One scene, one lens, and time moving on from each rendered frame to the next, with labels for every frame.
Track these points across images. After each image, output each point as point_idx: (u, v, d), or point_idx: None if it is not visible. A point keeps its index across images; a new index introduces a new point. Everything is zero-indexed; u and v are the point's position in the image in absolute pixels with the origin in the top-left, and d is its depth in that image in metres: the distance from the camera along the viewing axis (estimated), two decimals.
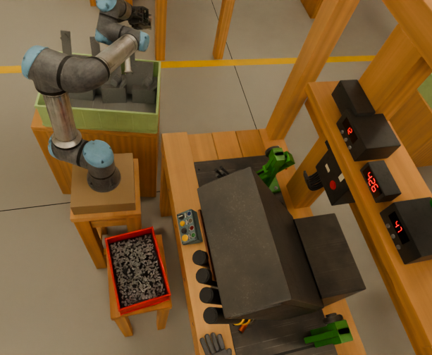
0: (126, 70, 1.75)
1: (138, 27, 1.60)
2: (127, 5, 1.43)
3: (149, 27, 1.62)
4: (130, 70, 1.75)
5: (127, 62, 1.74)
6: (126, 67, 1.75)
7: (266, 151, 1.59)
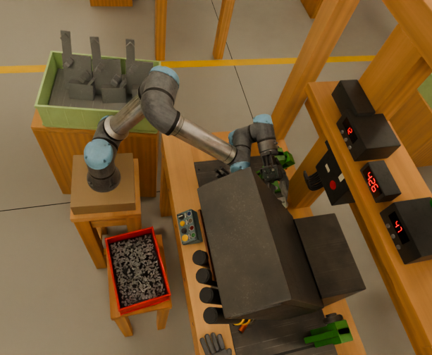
0: None
1: (266, 184, 1.37)
2: (267, 143, 1.33)
3: None
4: None
5: None
6: None
7: None
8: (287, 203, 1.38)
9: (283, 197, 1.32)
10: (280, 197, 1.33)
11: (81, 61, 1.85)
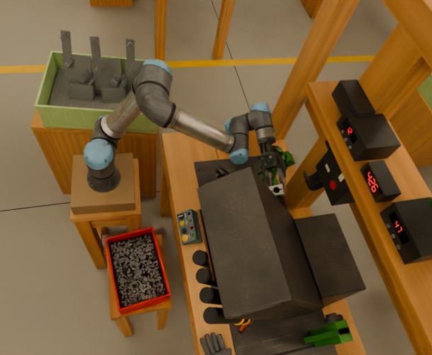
0: None
1: (264, 172, 1.38)
2: (265, 130, 1.34)
3: (264, 180, 1.33)
4: None
5: None
6: None
7: None
8: (284, 191, 1.39)
9: (280, 184, 1.33)
10: (277, 184, 1.34)
11: (81, 61, 1.85)
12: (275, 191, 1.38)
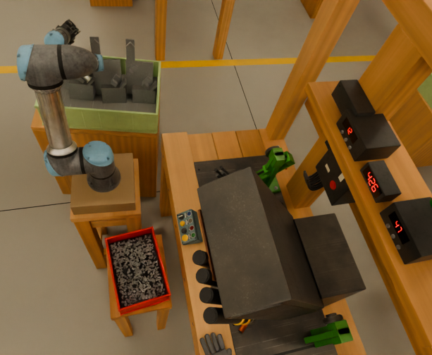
0: (88, 79, 1.86)
1: (72, 39, 1.68)
2: (63, 29, 1.51)
3: (79, 32, 1.70)
4: (90, 77, 1.87)
5: None
6: (86, 77, 1.86)
7: (266, 151, 1.59)
8: None
9: None
10: None
11: None
12: None
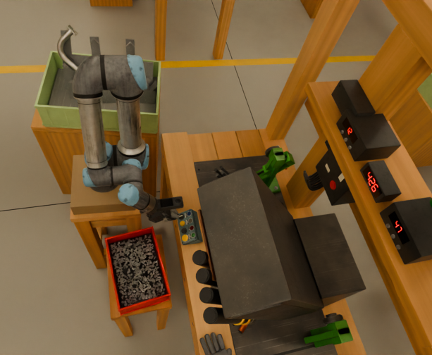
0: None
1: None
2: None
3: None
4: None
5: None
6: None
7: (266, 151, 1.59)
8: (62, 35, 1.74)
9: (68, 26, 1.71)
10: (70, 29, 1.71)
11: (81, 61, 1.85)
12: (70, 36, 1.75)
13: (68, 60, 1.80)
